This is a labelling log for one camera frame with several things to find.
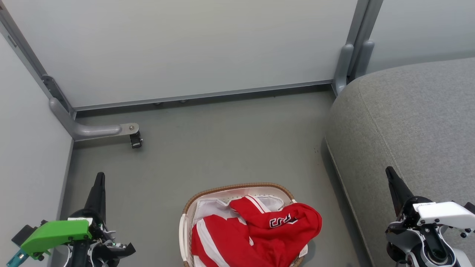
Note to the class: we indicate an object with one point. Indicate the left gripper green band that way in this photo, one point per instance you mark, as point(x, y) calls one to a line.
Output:
point(55, 233)

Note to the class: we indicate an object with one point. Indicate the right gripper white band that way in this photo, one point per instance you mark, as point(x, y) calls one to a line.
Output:
point(445, 215)

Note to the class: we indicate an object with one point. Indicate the red jersey with lettering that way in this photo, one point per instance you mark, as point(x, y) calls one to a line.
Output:
point(289, 241)

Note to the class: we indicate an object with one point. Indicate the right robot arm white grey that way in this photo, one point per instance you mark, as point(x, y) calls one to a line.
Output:
point(438, 252)

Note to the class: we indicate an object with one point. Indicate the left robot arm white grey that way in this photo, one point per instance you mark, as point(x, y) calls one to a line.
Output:
point(79, 259)

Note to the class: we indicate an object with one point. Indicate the grey fabric sofa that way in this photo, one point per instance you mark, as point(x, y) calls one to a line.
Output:
point(408, 129)

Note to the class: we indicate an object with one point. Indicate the grey partition leg with plate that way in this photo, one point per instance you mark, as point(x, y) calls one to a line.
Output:
point(92, 131)

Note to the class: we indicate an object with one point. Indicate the small black caster wheel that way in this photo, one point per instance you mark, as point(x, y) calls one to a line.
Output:
point(136, 141)

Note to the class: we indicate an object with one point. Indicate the grey rounded partition foot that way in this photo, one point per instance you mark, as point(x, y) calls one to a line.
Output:
point(343, 70)
point(365, 57)

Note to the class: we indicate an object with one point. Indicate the white laundry basket woven rim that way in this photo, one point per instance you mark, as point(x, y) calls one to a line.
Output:
point(237, 186)

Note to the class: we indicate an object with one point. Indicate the grey metal partition bottom rail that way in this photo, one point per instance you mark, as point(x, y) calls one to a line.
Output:
point(204, 95)

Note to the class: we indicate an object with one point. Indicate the grey metal partition post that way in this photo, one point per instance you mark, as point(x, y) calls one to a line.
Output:
point(29, 63)
point(362, 22)

